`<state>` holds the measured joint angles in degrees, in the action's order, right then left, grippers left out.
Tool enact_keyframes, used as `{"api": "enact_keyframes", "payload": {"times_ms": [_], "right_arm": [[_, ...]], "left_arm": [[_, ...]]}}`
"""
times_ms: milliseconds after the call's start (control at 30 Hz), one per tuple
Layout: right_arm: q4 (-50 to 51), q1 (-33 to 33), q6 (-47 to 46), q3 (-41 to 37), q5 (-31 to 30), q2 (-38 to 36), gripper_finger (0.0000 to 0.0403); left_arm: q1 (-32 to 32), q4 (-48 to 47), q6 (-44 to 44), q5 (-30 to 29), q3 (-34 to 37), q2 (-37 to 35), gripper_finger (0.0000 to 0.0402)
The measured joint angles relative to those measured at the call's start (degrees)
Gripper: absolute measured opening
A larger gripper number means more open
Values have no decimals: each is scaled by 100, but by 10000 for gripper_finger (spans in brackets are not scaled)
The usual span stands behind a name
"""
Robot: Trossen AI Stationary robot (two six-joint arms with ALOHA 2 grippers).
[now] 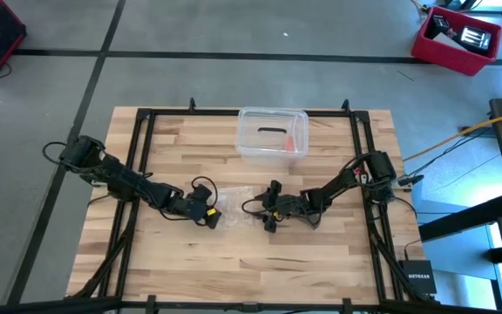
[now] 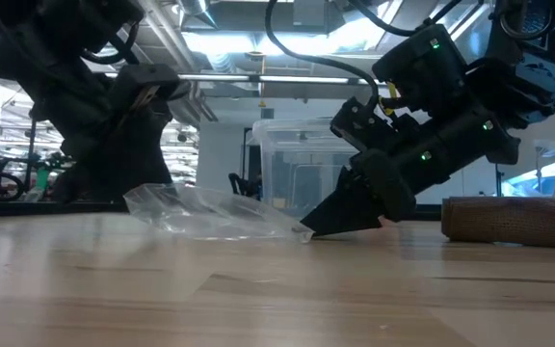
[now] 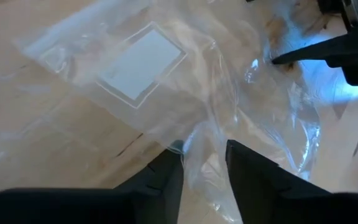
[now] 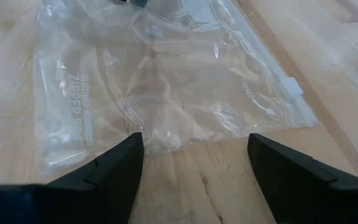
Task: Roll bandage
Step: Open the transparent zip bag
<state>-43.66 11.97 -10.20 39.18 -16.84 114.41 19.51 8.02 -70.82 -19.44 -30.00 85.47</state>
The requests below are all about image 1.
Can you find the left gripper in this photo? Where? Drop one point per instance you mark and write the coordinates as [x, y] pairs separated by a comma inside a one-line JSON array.
[[198, 207]]

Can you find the small black device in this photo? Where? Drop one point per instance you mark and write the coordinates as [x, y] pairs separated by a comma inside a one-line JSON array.
[[438, 24]]

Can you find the clear plastic storage box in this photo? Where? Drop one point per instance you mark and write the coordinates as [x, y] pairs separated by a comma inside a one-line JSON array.
[[255, 144]]

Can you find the black Netgear switch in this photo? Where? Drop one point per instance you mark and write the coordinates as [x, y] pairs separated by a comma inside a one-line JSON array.
[[417, 277]]

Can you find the orange box label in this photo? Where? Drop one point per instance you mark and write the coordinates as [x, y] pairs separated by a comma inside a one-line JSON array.
[[289, 144]]

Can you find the red plastic bin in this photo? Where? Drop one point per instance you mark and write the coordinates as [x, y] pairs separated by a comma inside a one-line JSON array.
[[447, 56]]

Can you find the black aluminium table frame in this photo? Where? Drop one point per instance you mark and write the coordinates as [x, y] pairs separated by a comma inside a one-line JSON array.
[[190, 112]]

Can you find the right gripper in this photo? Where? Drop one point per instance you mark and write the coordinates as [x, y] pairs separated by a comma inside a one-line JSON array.
[[283, 206]]

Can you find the clear plastic bag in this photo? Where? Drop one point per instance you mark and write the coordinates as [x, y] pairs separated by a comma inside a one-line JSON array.
[[238, 209]]

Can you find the black silver device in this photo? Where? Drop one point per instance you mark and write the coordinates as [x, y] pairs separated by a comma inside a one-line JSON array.
[[473, 39]]

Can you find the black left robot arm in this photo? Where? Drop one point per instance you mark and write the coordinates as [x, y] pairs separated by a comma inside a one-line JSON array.
[[124, 179]]

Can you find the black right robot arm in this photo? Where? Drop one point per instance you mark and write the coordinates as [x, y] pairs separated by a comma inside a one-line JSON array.
[[377, 168]]

